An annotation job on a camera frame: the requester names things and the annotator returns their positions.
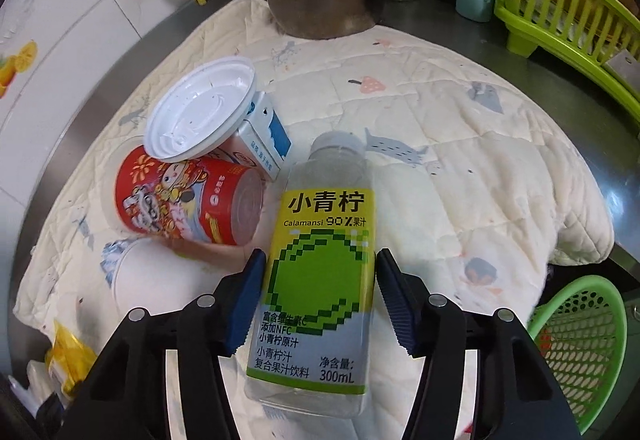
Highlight steel cleaver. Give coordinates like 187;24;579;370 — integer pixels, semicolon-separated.
602;50;635;76

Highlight green label juice bottle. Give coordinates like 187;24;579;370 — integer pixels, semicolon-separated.
244;131;377;418

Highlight white paper cup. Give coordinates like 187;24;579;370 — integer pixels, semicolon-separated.
102;237;231;321

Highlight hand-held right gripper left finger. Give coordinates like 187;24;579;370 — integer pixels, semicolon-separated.
60;249;268;440

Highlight green plastic basket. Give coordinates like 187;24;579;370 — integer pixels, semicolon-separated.
527;275;628;433

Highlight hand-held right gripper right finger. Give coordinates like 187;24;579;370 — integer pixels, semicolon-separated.
376;247;583;440

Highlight blue white milk carton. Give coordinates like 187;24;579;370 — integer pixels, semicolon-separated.
217;90;291;181

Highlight fruit wall sticker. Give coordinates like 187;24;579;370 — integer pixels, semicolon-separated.
0;40;38;98

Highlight yellow plastic bag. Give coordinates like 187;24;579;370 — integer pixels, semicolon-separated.
45;320;98;393

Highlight white quilted printed blanket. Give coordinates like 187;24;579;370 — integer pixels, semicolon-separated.
12;0;616;440

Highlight steel pot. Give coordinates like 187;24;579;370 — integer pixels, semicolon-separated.
257;0;512;40

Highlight white plastic lid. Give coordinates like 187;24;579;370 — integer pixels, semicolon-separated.
144;56;257;165

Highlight red printed cup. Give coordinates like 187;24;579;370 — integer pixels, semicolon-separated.
116;146;266;247

